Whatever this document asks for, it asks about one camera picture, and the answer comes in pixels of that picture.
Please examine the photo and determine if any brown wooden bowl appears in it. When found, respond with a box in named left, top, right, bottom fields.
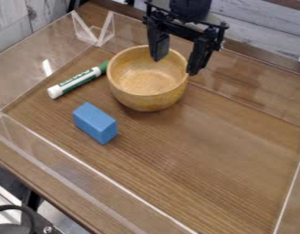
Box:
left=106, top=45, right=187, bottom=112

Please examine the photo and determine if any clear acrylic corner bracket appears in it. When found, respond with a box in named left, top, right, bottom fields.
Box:
left=70, top=11, right=114, bottom=47

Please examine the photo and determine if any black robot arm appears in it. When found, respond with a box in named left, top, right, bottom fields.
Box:
left=142, top=0, right=229, bottom=76

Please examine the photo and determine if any black cable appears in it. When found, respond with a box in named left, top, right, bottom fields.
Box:
left=0, top=204, right=35, bottom=234

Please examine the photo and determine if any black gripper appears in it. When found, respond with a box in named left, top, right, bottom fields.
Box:
left=142, top=0, right=229, bottom=76

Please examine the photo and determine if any green and white marker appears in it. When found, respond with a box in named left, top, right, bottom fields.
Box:
left=47, top=60, right=107, bottom=99

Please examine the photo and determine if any clear acrylic front barrier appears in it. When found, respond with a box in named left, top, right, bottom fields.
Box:
left=0, top=112, right=197, bottom=234

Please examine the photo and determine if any black metal base plate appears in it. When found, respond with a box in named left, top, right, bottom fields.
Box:
left=21, top=214, right=63, bottom=234

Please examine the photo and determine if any blue rectangular block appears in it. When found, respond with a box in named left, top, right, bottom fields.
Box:
left=71, top=102, right=118, bottom=144

